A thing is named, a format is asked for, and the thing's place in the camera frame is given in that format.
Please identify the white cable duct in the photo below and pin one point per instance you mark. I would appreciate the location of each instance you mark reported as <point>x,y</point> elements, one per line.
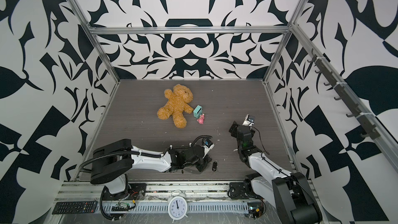
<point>191,207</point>

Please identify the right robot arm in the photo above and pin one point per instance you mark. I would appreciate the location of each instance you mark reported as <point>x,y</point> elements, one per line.
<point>289,193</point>

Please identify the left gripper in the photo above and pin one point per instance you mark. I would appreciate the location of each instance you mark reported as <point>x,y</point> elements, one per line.
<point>201,157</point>

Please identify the teal toy block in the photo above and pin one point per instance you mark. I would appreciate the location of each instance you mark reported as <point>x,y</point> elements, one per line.
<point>198,111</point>

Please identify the pink toy figure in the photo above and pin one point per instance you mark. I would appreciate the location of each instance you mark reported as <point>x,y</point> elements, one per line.
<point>201,119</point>

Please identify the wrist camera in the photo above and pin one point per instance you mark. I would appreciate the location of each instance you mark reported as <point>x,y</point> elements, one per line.
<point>249,121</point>
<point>207,145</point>

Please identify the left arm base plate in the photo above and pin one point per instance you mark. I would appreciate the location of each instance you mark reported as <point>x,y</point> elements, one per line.
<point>134,191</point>

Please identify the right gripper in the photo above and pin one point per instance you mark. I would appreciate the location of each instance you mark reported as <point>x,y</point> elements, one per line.
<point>235,129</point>

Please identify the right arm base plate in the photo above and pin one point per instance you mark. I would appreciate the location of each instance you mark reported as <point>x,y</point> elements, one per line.
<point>239,190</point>

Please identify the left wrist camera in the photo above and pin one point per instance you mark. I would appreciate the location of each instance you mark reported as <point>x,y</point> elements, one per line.
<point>207,145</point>

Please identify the black remote control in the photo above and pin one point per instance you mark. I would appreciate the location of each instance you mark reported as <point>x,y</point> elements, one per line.
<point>80,207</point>

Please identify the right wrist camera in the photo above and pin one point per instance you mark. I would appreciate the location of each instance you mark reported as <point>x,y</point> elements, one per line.
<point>249,121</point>

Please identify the white alarm clock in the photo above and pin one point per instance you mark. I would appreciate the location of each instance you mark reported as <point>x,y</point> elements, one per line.
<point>177,205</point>

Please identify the brown teddy bear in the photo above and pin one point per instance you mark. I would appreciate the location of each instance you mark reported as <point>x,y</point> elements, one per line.
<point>178,101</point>

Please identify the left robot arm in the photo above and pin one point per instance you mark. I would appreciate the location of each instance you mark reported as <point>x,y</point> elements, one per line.
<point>111,162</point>

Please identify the small circuit board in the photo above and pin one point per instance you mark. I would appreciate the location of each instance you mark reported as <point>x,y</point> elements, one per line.
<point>123,207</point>

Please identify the green electronics module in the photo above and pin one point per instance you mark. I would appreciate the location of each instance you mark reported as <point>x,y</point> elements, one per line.
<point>256,212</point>

